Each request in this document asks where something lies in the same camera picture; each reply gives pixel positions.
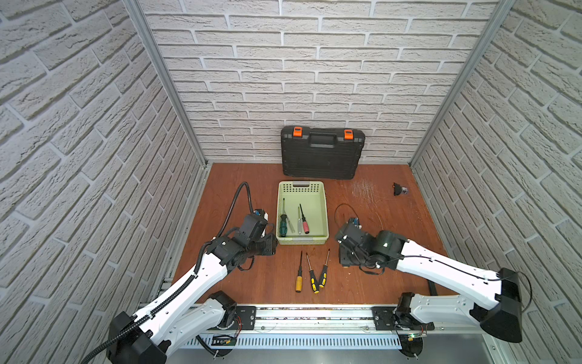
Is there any green black handle screwdriver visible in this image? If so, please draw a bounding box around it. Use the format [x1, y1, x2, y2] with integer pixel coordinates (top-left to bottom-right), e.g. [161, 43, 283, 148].
[278, 199, 288, 238]

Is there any yellow black screwdriver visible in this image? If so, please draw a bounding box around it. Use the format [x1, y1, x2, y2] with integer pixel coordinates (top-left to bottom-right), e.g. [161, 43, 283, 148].
[306, 253, 320, 294]
[318, 250, 330, 289]

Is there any pink handle screwdriver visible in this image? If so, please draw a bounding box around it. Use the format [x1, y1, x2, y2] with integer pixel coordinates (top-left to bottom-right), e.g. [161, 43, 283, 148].
[298, 204, 310, 235]

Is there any orange handle screwdriver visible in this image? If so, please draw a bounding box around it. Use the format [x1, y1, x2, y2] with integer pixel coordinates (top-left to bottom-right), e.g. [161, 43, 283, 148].
[295, 252, 303, 293]

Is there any small clear handle screwdriver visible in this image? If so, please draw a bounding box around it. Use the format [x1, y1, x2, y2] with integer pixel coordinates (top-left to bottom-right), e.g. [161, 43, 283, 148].
[286, 215, 296, 234]

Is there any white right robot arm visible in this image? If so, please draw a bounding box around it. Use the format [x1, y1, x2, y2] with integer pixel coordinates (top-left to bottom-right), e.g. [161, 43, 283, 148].
[335, 222, 525, 344]

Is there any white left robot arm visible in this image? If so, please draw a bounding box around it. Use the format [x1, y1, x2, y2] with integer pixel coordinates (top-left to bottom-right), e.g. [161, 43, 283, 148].
[82, 208, 277, 363]

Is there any green perforated plastic bin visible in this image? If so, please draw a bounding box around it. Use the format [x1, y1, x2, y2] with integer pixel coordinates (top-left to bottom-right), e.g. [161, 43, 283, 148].
[275, 180, 329, 246]

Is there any small black round object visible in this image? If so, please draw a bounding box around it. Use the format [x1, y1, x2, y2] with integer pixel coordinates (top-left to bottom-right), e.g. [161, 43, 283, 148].
[393, 183, 409, 196]

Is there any red pipe wrench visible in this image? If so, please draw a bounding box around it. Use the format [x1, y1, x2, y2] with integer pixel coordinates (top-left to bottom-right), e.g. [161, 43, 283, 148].
[427, 280, 438, 296]

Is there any black plastic tool case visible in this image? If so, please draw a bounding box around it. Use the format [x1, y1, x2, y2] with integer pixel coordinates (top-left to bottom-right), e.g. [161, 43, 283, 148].
[280, 126, 365, 180]

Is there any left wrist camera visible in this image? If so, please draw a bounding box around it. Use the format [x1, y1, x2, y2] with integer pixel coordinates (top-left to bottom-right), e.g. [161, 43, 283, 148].
[236, 209, 268, 246]

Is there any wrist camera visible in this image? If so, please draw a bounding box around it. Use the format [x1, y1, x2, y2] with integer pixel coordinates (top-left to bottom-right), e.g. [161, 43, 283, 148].
[335, 218, 372, 250]
[236, 209, 268, 246]

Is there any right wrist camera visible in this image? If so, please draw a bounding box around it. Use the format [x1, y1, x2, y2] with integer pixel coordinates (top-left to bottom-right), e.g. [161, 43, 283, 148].
[335, 218, 372, 250]

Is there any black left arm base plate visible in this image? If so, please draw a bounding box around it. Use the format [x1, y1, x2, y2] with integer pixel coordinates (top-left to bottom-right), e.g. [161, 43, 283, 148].
[213, 306, 257, 332]

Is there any aluminium front rail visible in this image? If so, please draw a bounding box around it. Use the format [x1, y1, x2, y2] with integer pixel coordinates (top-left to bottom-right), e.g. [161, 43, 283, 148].
[174, 305, 484, 353]

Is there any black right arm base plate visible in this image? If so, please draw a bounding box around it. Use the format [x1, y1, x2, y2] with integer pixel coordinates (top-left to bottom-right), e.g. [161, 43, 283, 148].
[371, 306, 435, 332]

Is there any aluminium corner frame post left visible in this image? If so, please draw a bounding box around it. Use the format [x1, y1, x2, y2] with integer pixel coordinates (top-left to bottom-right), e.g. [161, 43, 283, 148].
[124, 0, 208, 168]

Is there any aluminium corner frame post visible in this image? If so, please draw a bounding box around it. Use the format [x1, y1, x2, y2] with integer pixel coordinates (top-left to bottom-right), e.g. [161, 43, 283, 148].
[409, 0, 515, 168]
[124, 0, 208, 168]

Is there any aluminium corner frame post right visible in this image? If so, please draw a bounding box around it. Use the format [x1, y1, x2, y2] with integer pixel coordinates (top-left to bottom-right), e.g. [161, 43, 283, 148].
[409, 0, 515, 168]

